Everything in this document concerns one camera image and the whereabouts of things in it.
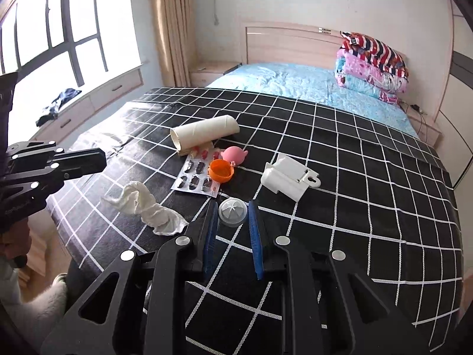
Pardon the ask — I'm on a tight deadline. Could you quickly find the wooden window seat cabinet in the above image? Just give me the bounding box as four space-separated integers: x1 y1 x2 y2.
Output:
30 64 145 152

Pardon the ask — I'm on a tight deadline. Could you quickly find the person's left forearm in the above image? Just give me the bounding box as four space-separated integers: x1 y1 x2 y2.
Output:
0 257 69 341

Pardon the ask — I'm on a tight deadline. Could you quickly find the cardboard tube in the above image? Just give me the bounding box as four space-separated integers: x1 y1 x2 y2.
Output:
170 114 240 156

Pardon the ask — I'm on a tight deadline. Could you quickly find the beige curtain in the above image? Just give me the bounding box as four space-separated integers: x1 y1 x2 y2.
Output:
148 0 198 87

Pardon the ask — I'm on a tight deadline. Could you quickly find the dark cloth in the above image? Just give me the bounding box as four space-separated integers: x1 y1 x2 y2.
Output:
36 88 82 127

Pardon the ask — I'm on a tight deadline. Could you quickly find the striped folded quilt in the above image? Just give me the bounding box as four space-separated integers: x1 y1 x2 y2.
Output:
340 31 407 78

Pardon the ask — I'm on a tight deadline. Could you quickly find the person's left hand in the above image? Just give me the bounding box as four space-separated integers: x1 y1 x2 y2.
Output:
0 219 33 269

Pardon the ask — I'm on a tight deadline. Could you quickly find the white plastic holder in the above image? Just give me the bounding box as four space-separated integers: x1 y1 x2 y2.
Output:
260 152 321 203

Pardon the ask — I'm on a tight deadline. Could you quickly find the light blue folded quilt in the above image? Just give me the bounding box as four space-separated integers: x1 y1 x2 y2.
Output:
334 70 400 104

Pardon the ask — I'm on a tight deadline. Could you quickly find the black charger with cable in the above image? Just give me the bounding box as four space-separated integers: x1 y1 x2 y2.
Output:
401 101 429 137

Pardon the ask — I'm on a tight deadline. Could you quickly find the black white checkered sheet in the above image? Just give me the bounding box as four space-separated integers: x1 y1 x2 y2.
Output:
46 88 464 355

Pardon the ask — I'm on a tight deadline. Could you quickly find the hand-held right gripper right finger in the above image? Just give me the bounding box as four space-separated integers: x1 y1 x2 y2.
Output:
248 200 435 355

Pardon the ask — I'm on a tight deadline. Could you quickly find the white tissue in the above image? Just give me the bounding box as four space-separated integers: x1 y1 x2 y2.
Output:
101 181 190 236

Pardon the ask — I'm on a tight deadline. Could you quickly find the silver pill blister pack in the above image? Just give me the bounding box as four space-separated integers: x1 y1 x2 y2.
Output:
172 147 227 197

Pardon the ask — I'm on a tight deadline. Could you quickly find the wooden bed headboard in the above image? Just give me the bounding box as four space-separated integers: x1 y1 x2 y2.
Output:
240 21 407 71

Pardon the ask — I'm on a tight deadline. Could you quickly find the clear plastic lid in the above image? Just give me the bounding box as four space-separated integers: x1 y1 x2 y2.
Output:
218 199 246 227

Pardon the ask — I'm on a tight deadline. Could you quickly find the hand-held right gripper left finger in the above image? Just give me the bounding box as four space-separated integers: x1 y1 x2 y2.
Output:
40 200 219 355

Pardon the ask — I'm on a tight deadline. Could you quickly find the pink folded quilt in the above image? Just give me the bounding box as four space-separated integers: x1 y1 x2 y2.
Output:
336 52 409 93

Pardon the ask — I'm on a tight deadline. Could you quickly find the wooden nightstand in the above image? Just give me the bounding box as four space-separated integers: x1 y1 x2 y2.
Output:
401 101 442 149
189 61 246 87

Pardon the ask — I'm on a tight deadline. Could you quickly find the sliding door wardrobe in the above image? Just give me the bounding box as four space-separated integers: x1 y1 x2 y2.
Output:
436 0 473 189

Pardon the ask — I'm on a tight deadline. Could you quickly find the pink rubber bulb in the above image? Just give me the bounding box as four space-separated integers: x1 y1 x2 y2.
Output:
221 146 247 167

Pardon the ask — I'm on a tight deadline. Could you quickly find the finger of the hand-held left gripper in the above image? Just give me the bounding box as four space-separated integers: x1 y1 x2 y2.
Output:
7 141 108 168
0 163 108 202

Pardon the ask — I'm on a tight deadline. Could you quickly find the window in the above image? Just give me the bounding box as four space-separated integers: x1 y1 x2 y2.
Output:
0 0 143 93

